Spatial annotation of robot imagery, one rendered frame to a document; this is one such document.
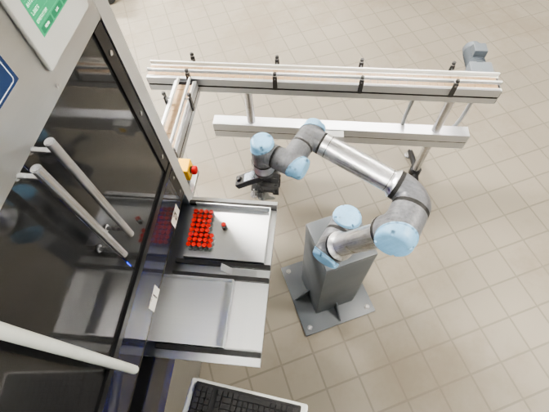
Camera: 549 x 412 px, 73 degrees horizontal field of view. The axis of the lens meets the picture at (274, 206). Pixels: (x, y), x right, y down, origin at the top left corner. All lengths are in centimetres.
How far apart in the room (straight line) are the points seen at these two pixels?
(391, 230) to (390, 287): 145
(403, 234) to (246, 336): 73
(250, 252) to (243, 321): 29
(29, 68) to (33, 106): 7
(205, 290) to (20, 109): 99
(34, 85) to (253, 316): 106
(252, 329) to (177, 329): 29
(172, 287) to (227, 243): 29
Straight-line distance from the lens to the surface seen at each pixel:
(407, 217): 113
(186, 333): 154
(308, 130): 121
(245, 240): 161
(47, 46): 89
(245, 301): 152
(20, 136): 82
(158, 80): 228
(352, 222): 150
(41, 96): 87
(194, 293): 157
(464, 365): 256
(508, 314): 275
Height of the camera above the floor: 234
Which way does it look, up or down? 60 degrees down
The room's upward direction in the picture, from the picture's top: 4 degrees counter-clockwise
